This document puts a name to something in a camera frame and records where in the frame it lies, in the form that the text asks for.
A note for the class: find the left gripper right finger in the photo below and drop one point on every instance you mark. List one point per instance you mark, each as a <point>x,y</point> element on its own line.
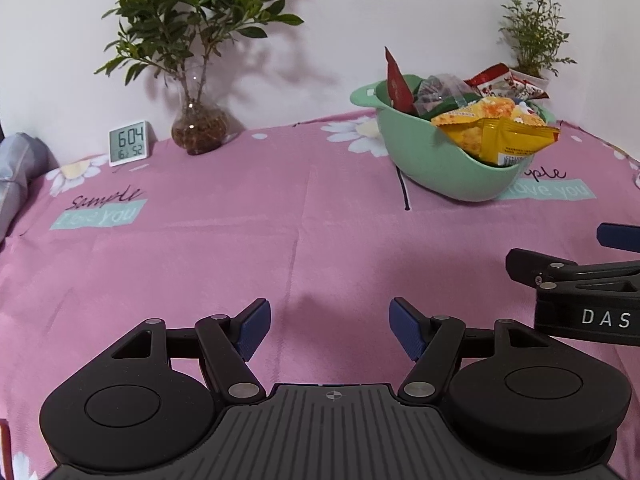
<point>437,346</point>

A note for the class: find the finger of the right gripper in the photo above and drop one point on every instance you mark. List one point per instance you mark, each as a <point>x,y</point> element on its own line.
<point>619,236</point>
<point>554,277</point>

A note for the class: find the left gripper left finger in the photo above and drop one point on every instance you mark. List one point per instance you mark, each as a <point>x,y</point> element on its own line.
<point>223,345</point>

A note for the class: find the yellow green snack bag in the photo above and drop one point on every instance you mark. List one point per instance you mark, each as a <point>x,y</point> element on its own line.
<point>497,131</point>

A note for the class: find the red white patterned snack bag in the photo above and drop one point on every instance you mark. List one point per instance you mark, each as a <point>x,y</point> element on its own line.
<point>501,80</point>

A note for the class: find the long red snack pack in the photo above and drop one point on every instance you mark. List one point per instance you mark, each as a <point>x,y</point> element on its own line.
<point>401,96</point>

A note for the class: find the green plastic bowl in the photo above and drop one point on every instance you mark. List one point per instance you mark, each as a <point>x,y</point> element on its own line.
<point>426,155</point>

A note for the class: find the white digital clock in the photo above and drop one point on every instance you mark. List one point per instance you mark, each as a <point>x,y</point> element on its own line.
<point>128,144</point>

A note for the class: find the thin-leaf plant in glass jar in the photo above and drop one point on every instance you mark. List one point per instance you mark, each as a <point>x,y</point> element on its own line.
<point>532,30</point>

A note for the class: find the blue grey folded cloth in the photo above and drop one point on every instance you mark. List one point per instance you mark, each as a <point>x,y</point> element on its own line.
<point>24,160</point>

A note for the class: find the broadleaf plant in glass vase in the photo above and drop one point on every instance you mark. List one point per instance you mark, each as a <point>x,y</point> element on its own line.
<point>176,40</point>

